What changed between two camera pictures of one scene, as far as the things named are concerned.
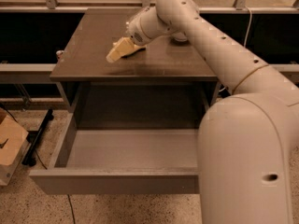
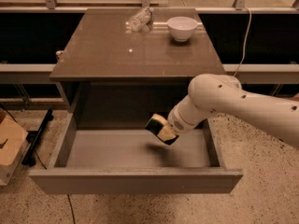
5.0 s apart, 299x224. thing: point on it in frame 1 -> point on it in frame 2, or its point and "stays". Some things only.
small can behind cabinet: x=59 y=53 stays
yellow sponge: x=135 y=49 -> x=161 y=127
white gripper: x=135 y=32 -> x=175 y=120
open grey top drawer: x=120 y=161 stays
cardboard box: x=12 y=137 stays
